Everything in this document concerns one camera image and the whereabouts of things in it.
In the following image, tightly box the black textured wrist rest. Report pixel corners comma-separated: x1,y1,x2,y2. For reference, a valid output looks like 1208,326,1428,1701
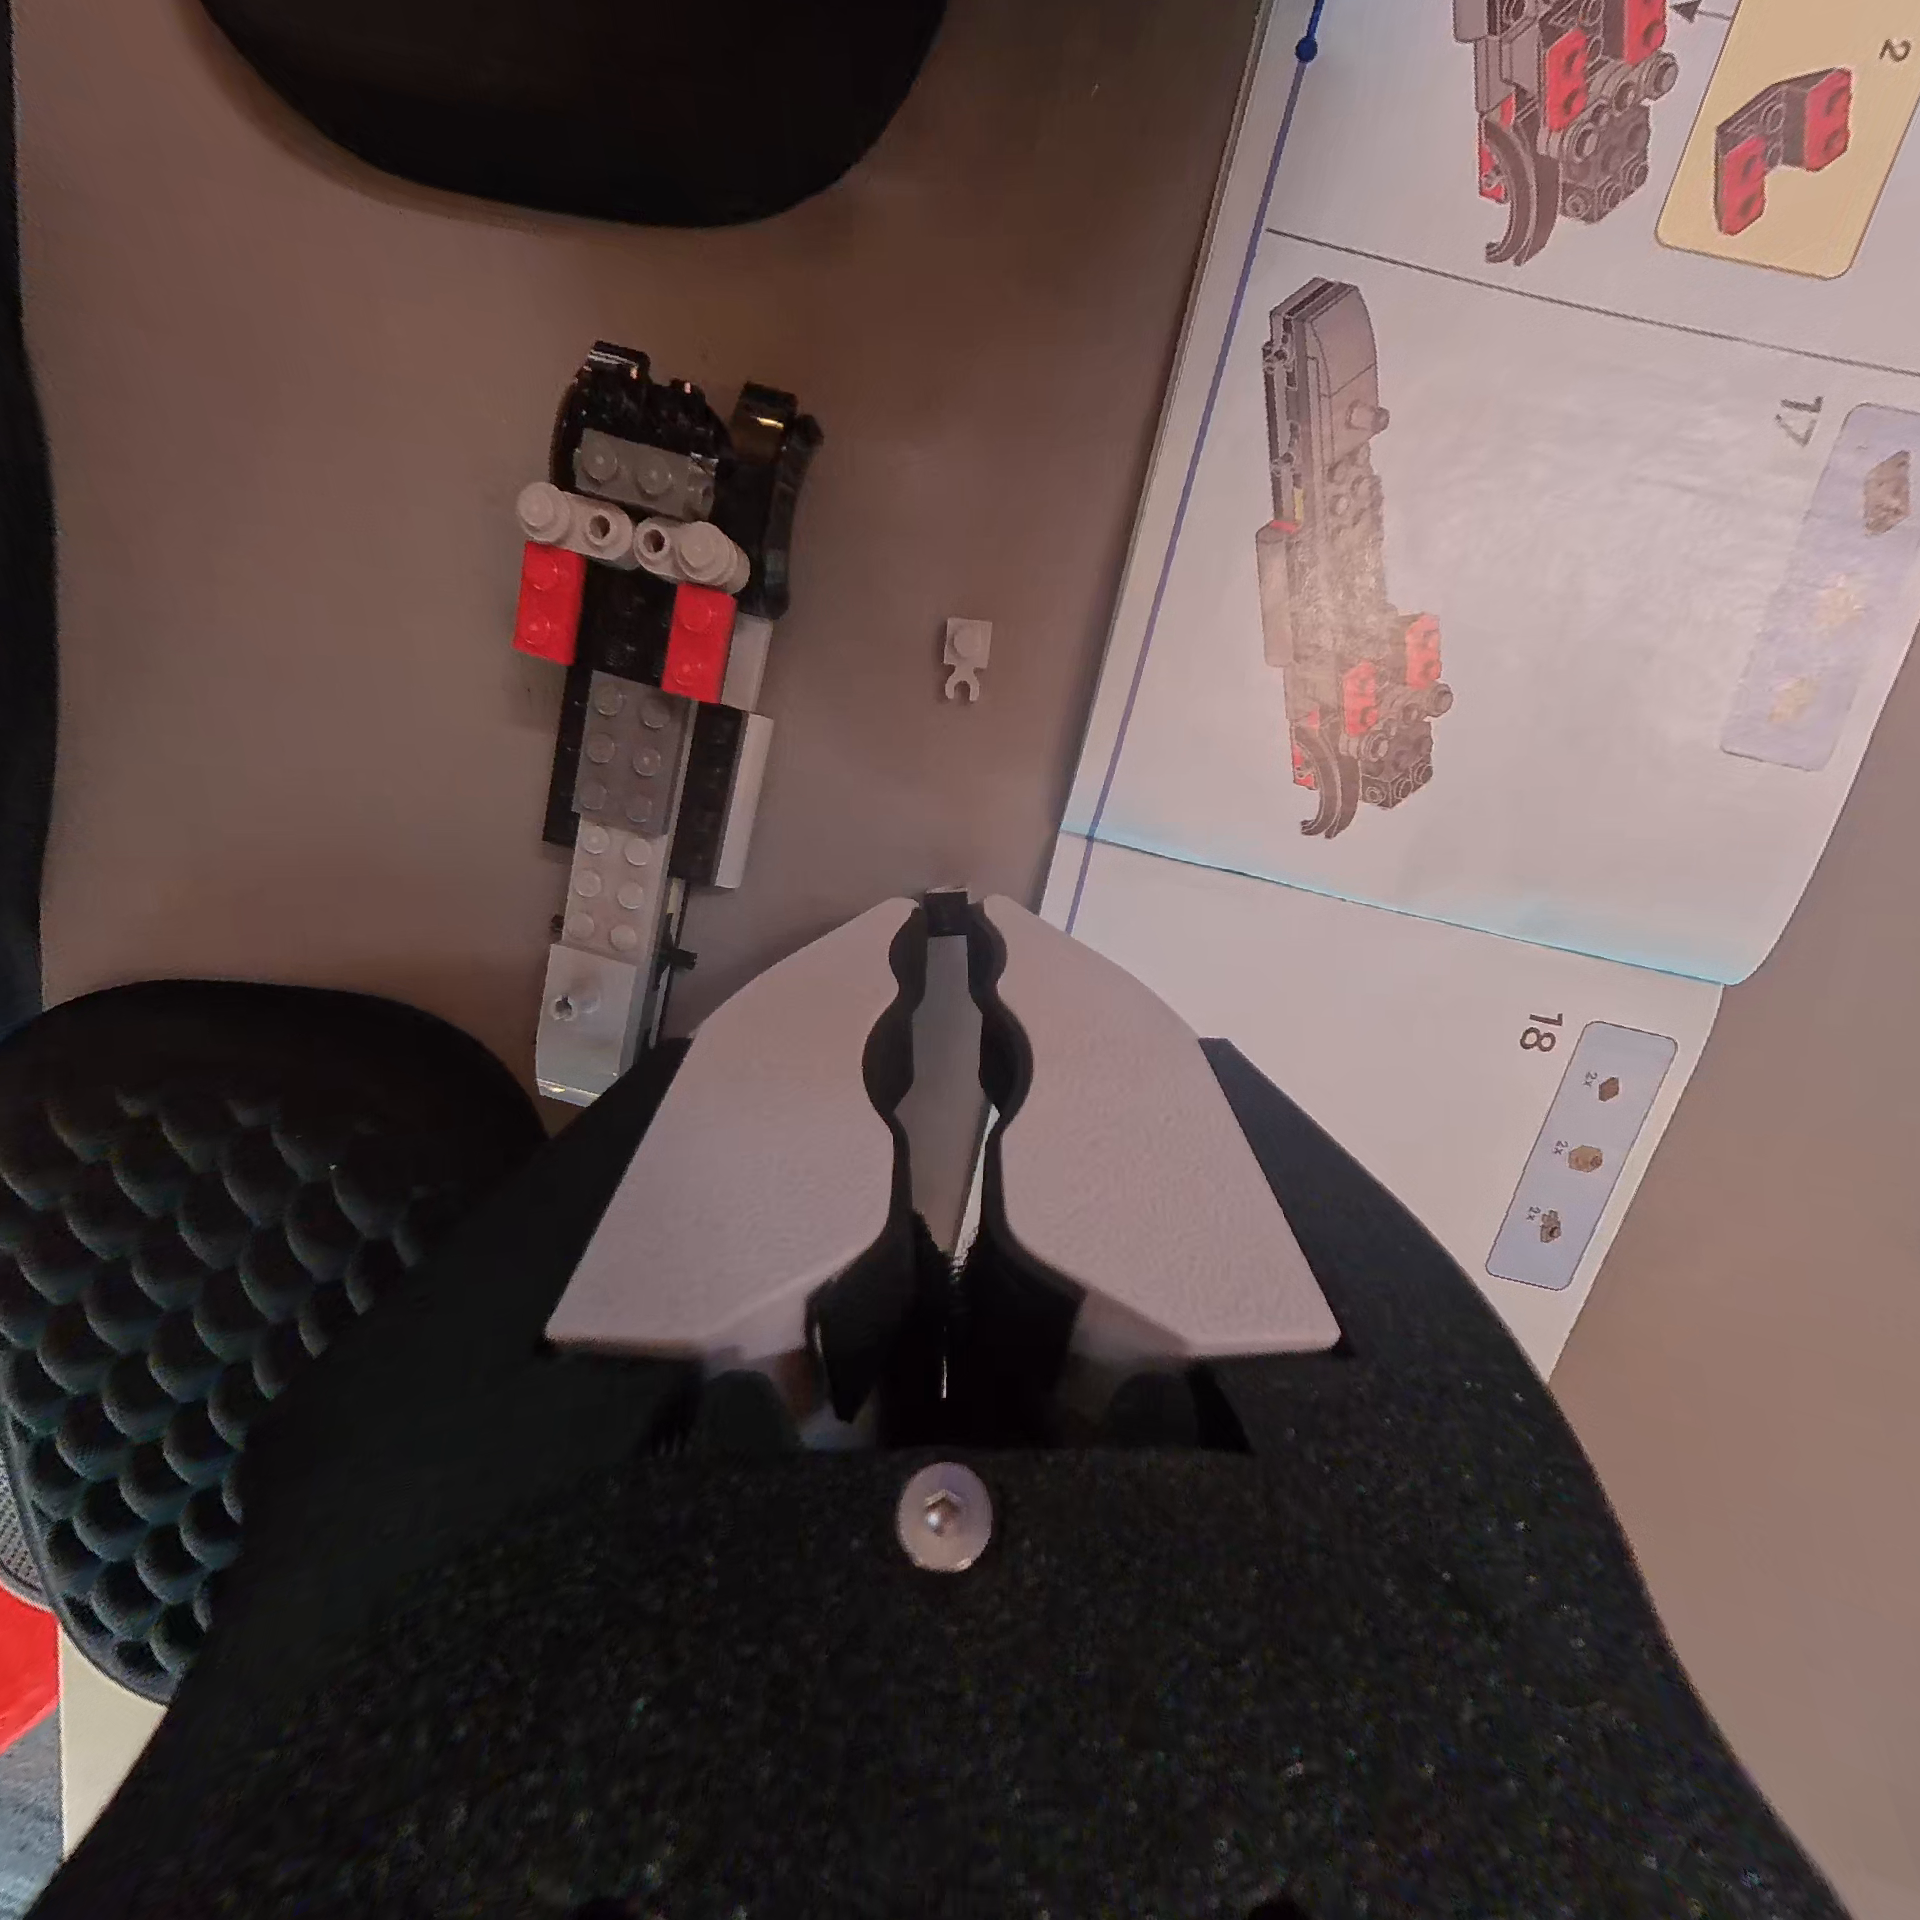
0,983,550,1705

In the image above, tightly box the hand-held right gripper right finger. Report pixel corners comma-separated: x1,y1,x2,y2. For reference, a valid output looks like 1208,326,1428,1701
958,894,1347,1454

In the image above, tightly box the grey desk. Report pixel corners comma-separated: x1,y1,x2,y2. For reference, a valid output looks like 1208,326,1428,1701
15,0,1920,1863

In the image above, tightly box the black rounded pad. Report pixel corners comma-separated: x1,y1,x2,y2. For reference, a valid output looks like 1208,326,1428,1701
196,0,950,229

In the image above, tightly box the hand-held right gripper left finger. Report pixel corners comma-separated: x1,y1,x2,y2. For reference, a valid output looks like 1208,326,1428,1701
544,894,965,1454

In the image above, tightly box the black red grey brick model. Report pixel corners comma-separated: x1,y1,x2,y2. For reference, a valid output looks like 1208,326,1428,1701
509,338,825,1113

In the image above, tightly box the open instruction booklet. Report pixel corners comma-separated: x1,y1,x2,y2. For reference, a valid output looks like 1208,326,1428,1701
1035,0,1920,1382

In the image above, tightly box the orange high-visibility vest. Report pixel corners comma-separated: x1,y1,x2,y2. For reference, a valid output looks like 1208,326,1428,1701
0,1592,66,1757

